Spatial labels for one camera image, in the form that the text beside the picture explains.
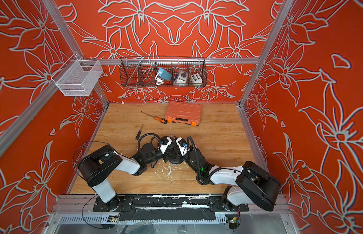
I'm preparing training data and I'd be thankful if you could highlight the black round stand base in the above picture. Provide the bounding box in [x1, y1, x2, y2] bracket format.
[165, 146, 184, 165]

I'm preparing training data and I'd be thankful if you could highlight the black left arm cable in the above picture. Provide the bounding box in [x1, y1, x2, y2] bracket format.
[72, 141, 112, 182]

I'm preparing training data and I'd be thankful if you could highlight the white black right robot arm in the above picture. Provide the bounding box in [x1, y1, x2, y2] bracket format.
[174, 136, 281, 212]

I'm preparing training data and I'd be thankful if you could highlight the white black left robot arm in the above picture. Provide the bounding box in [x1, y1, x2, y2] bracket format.
[78, 134, 172, 211]

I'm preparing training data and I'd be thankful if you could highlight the blue white device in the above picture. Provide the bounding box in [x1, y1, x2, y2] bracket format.
[155, 68, 172, 85]

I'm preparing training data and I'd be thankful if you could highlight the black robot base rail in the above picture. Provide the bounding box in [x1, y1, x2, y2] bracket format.
[93, 195, 249, 220]

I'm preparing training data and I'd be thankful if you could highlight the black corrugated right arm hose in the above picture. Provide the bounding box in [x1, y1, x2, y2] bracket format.
[186, 136, 243, 186]

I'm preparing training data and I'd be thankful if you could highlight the white box with dial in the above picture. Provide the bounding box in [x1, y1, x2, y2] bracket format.
[174, 70, 188, 87]

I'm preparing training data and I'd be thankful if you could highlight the orange black handled screwdriver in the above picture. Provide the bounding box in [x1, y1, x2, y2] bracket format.
[141, 111, 168, 124]

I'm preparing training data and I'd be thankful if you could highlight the black wire wall basket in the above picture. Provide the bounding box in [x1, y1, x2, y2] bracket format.
[119, 56, 207, 88]

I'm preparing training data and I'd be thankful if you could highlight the clear plastic wall bin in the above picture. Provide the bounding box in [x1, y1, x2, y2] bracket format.
[51, 60, 103, 97]

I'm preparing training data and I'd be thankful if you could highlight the white box with buttons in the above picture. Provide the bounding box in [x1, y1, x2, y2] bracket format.
[190, 74, 203, 87]

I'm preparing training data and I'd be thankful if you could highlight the white slotted cable duct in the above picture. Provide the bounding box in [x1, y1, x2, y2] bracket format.
[58, 214, 227, 225]

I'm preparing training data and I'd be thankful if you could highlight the orange plastic tool case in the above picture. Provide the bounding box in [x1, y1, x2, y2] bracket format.
[165, 101, 202, 126]

